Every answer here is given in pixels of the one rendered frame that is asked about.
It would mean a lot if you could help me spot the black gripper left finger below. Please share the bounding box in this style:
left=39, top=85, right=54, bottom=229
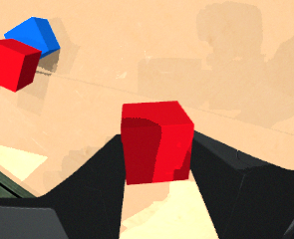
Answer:
left=0, top=134, right=126, bottom=239

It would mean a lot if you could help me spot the red cube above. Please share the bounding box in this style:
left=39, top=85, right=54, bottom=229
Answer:
left=0, top=39, right=42, bottom=93
left=120, top=101, right=194, bottom=186

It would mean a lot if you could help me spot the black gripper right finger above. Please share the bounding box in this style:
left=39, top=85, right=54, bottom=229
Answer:
left=189, top=130, right=294, bottom=239

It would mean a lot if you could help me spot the blue cube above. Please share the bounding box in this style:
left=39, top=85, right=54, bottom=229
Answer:
left=4, top=16, right=62, bottom=59

